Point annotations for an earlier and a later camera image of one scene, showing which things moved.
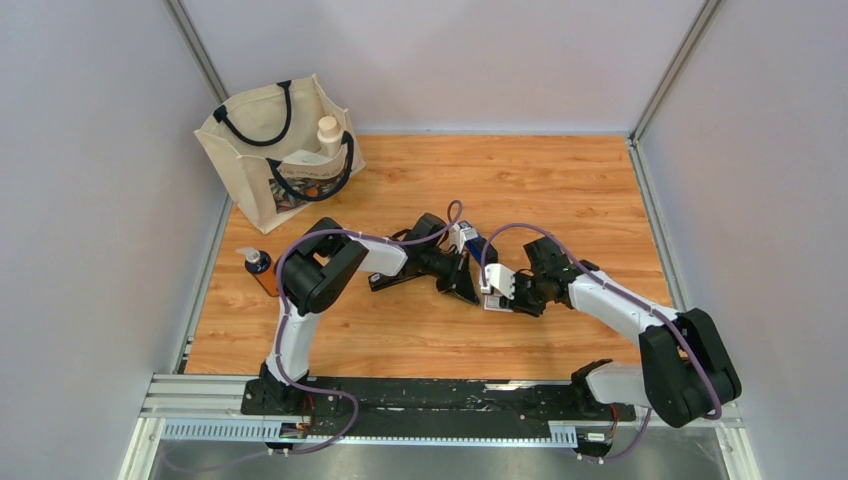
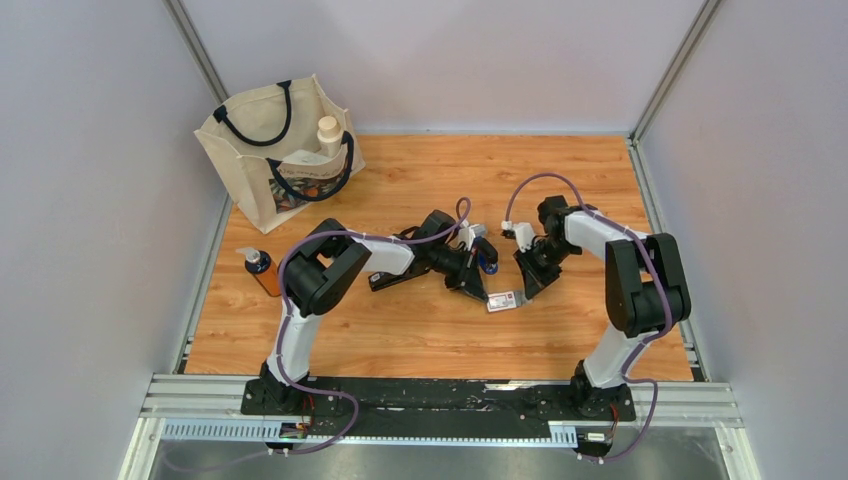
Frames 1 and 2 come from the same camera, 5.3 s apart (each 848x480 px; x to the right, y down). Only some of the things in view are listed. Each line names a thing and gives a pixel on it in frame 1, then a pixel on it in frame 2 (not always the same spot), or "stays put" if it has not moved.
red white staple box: x=492 y=302 stays put
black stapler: x=410 y=271 stays put
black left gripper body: x=450 y=269 stays put
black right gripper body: x=530 y=297 to x=543 y=258
